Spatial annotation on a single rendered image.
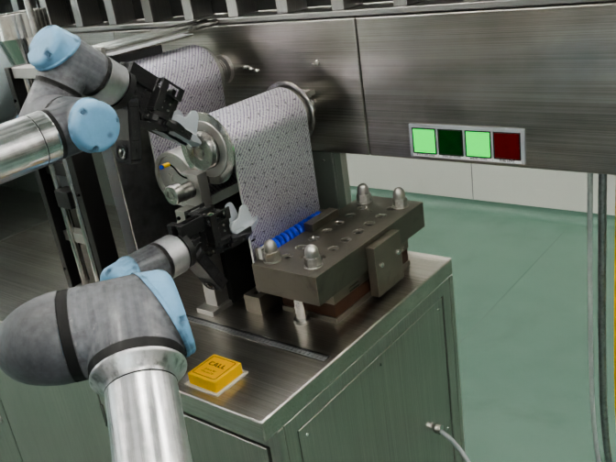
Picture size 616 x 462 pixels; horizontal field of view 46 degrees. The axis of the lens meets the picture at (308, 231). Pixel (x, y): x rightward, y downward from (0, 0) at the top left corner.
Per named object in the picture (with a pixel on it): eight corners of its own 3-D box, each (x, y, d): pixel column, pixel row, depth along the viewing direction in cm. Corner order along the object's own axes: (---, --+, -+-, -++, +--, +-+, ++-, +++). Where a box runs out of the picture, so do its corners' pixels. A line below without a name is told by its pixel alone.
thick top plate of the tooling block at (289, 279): (256, 291, 146) (251, 263, 143) (366, 217, 174) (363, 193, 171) (319, 306, 136) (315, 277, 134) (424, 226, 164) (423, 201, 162)
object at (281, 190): (251, 256, 150) (235, 170, 143) (319, 214, 166) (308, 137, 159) (253, 257, 149) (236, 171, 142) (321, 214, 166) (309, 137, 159)
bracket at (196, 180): (195, 313, 156) (165, 179, 144) (216, 300, 160) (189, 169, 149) (212, 318, 153) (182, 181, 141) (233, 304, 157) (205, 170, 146)
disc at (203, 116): (187, 181, 151) (173, 111, 145) (189, 180, 151) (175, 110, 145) (239, 188, 142) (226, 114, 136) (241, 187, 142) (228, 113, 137)
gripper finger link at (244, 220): (263, 196, 145) (231, 213, 138) (268, 224, 147) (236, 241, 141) (252, 194, 147) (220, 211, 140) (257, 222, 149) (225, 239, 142)
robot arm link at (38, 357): (-30, 409, 82) (56, 379, 130) (69, 385, 84) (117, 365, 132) (-50, 309, 83) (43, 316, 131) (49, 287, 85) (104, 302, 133)
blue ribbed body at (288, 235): (257, 260, 150) (254, 245, 149) (319, 221, 165) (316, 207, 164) (269, 262, 148) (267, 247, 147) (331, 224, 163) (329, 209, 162)
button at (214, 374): (189, 384, 131) (186, 372, 130) (216, 364, 136) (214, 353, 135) (216, 394, 126) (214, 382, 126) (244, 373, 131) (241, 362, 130)
